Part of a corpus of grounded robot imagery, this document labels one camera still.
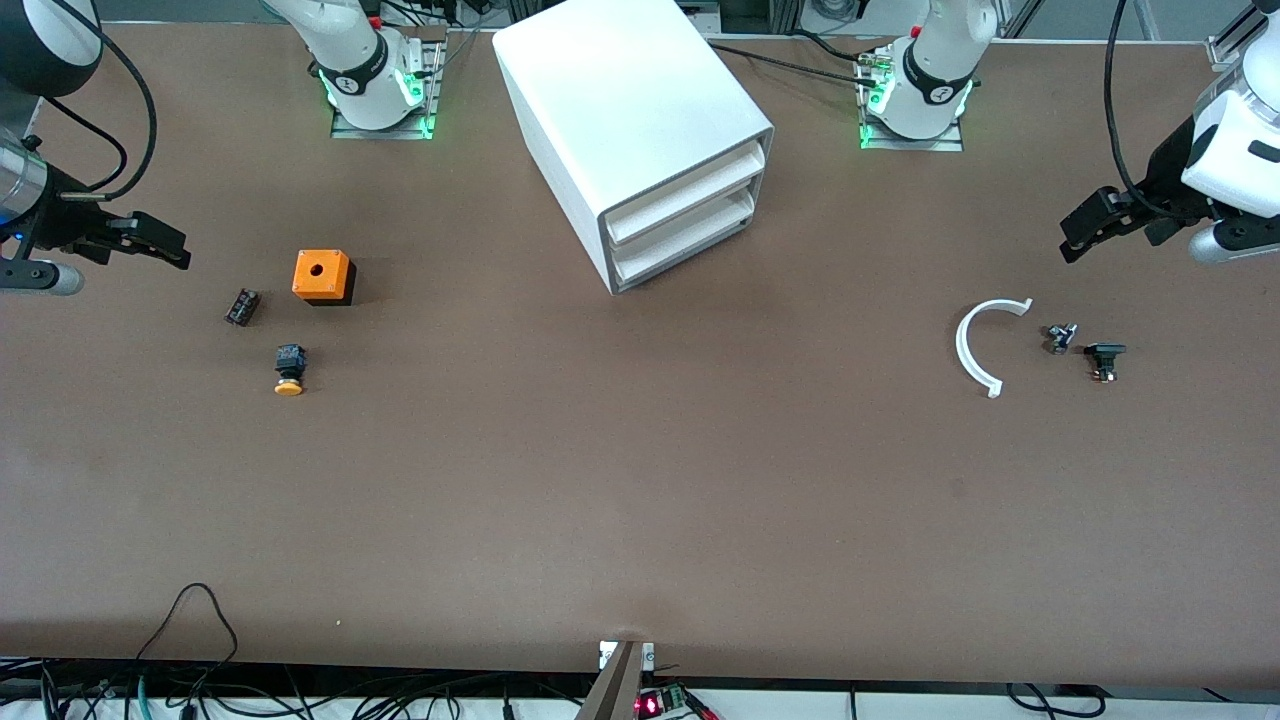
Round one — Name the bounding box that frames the white drawer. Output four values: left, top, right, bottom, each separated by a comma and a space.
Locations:
605, 148, 768, 249

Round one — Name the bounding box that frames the yellow push button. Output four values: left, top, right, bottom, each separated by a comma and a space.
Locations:
273, 343, 309, 397

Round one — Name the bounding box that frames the white bin with green button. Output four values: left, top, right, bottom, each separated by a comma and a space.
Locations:
610, 192, 756, 291

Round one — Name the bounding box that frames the white drawer cabinet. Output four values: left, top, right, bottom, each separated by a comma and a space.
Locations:
492, 0, 776, 296

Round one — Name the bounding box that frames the orange box with hole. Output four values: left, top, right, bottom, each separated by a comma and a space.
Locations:
292, 249, 358, 307

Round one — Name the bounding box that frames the white curved plastic arc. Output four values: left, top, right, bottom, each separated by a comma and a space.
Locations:
955, 297, 1034, 400

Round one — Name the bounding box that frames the circuit board with red light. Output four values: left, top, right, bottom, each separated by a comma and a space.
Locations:
635, 685, 693, 720

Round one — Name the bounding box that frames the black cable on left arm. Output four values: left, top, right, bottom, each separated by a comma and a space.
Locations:
1103, 0, 1169, 217

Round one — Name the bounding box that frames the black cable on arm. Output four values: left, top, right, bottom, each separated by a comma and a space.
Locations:
20, 10, 159, 203
1103, 0, 1169, 217

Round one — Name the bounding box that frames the small black switch part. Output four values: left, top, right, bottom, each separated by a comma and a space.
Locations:
1084, 342, 1128, 384

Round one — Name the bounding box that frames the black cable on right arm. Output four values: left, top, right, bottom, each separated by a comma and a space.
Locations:
20, 10, 159, 203

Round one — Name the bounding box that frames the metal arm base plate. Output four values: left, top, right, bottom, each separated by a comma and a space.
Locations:
857, 45, 966, 153
329, 40, 443, 141

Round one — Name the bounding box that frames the aluminium frame profile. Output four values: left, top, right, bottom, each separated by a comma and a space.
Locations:
1205, 0, 1280, 71

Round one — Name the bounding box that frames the black cable on table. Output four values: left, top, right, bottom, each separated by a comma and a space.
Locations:
705, 35, 893, 93

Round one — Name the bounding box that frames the black looped cable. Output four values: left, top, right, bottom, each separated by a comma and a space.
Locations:
133, 583, 241, 669

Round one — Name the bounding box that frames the black cable under table edge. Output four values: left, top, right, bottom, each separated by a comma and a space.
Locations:
1004, 682, 1109, 720

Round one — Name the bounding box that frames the metal bracket with beam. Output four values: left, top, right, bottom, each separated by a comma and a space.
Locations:
574, 640, 657, 720

